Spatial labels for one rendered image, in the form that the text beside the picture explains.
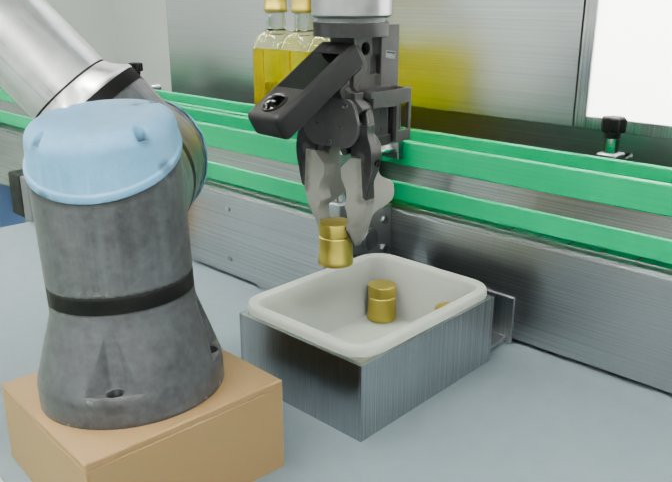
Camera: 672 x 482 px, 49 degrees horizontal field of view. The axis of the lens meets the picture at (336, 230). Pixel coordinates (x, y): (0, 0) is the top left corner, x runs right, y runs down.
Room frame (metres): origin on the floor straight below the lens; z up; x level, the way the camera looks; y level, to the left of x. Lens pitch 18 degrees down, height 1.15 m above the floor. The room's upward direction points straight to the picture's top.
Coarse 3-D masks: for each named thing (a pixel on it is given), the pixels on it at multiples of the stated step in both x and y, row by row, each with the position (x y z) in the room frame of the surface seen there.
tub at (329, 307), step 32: (384, 256) 0.84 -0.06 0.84; (288, 288) 0.74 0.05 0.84; (320, 288) 0.78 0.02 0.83; (352, 288) 0.81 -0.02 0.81; (416, 288) 0.81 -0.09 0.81; (448, 288) 0.78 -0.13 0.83; (480, 288) 0.74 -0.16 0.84; (288, 320) 0.66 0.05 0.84; (320, 320) 0.77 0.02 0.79; (352, 320) 0.81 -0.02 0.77; (416, 320) 0.66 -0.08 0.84; (352, 352) 0.60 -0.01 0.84
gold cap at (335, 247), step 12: (324, 228) 0.69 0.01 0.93; (336, 228) 0.69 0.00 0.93; (324, 240) 0.69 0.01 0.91; (336, 240) 0.69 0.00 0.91; (348, 240) 0.69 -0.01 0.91; (324, 252) 0.69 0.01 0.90; (336, 252) 0.69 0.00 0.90; (348, 252) 0.69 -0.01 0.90; (324, 264) 0.69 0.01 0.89; (336, 264) 0.68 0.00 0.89; (348, 264) 0.69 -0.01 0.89
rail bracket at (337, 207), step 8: (392, 144) 0.93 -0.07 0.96; (400, 144) 0.93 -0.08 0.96; (384, 152) 0.91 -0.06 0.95; (392, 152) 0.93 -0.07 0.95; (400, 152) 0.93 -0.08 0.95; (344, 160) 0.85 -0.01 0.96; (336, 200) 0.85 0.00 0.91; (344, 200) 0.86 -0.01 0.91; (336, 208) 0.85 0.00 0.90; (344, 208) 0.85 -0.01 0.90; (336, 216) 0.85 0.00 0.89; (344, 216) 0.85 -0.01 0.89
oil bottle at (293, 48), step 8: (296, 32) 1.10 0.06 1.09; (304, 32) 1.10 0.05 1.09; (312, 32) 1.10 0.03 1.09; (288, 40) 1.10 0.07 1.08; (296, 40) 1.09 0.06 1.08; (304, 40) 1.09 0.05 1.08; (280, 48) 1.11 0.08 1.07; (288, 48) 1.10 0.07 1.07; (296, 48) 1.09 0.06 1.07; (304, 48) 1.08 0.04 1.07; (280, 56) 1.11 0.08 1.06; (288, 56) 1.10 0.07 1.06; (296, 56) 1.09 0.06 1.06; (304, 56) 1.08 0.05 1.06; (280, 64) 1.11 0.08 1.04; (288, 64) 1.10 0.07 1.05; (296, 64) 1.09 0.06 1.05; (280, 72) 1.11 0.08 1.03; (288, 72) 1.10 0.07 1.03; (280, 80) 1.11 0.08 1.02
